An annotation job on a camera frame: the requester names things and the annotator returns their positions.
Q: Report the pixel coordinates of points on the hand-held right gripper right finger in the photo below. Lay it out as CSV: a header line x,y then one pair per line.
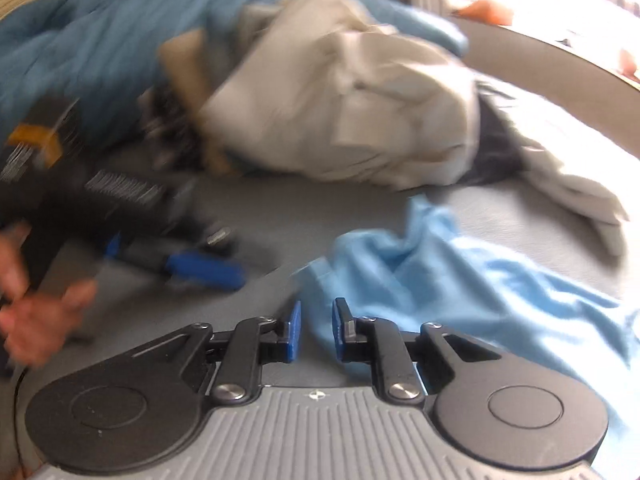
x,y
339,332

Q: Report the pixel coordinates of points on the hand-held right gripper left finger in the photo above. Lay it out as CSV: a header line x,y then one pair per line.
x,y
295,332

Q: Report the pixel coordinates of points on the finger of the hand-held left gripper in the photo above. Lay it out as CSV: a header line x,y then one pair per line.
x,y
225,240
200,270

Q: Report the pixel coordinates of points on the light blue t-shirt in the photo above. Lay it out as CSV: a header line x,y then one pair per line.
x,y
450,285

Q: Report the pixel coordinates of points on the person's left hand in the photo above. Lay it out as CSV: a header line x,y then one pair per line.
x,y
35,320

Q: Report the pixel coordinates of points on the dark patterned garment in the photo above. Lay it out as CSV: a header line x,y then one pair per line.
x,y
175,125

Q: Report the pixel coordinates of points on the blue duvet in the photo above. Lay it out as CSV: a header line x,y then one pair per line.
x,y
90,45

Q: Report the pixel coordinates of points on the beige grey garment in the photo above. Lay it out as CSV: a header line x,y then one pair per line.
x,y
325,100

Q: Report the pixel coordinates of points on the white garment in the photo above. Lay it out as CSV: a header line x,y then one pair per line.
x,y
575,190

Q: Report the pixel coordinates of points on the orange object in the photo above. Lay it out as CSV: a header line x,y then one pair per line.
x,y
485,10

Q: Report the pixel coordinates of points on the window sill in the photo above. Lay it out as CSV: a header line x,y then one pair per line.
x,y
550,45

